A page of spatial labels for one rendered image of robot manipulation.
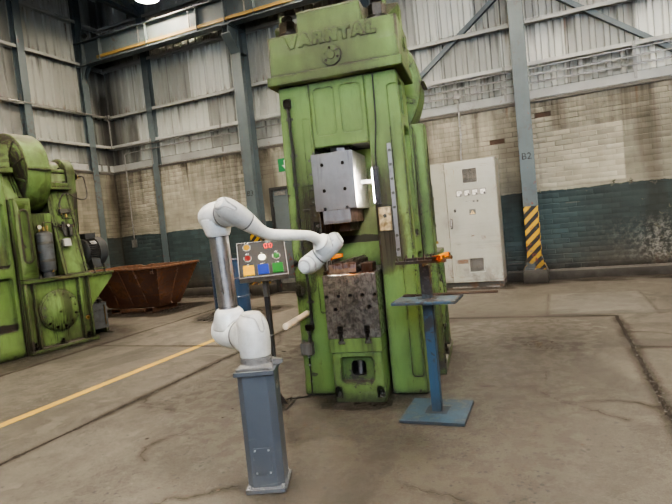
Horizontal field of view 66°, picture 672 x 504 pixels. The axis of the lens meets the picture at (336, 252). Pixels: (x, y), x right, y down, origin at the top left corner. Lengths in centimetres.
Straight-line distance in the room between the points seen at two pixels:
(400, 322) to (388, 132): 134
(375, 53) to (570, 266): 629
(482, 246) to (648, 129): 302
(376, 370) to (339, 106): 188
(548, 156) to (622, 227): 160
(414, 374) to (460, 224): 518
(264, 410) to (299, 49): 252
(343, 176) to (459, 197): 527
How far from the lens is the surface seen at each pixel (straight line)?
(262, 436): 268
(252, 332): 255
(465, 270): 878
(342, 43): 389
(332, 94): 387
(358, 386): 373
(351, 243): 409
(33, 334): 762
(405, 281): 370
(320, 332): 390
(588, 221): 927
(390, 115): 374
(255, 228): 262
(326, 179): 364
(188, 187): 1186
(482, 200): 868
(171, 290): 1003
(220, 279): 270
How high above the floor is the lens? 126
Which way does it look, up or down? 3 degrees down
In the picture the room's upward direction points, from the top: 6 degrees counter-clockwise
